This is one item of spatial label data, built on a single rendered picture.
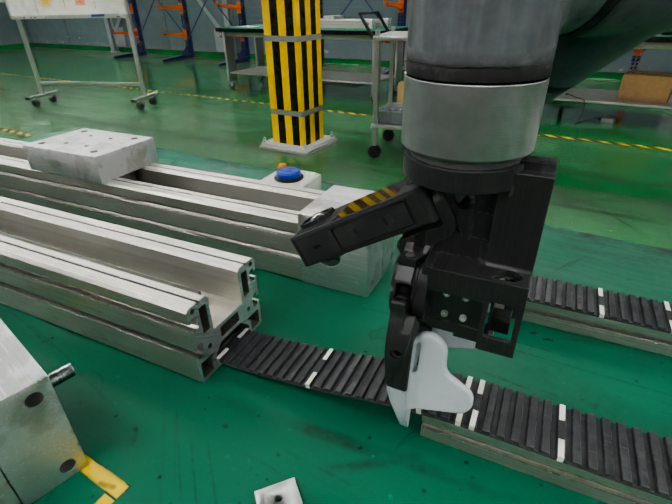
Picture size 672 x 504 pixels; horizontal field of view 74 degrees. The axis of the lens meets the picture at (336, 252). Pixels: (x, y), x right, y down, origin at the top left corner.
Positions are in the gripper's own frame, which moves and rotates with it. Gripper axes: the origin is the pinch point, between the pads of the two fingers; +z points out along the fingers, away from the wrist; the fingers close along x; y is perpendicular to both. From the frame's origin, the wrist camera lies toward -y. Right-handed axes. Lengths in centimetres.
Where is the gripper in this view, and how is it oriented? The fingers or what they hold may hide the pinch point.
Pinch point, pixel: (408, 383)
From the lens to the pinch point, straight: 39.0
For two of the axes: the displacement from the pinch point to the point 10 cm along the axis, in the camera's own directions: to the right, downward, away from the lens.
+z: 0.2, 8.7, 5.0
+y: 9.0, 2.0, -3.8
